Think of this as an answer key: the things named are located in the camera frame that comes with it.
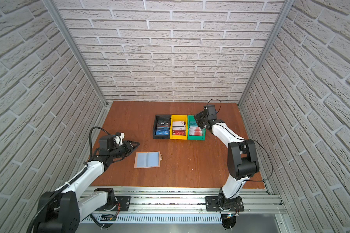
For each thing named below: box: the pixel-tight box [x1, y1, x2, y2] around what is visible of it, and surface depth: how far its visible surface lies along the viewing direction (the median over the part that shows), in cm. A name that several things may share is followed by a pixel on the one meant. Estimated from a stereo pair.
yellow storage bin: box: [170, 114, 188, 140], surface depth 103 cm
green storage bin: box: [187, 115, 207, 141], surface depth 101 cm
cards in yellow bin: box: [172, 120, 187, 136], surface depth 105 cm
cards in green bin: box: [189, 123, 203, 136], surface depth 103 cm
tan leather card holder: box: [134, 151, 163, 169], surface depth 90 cm
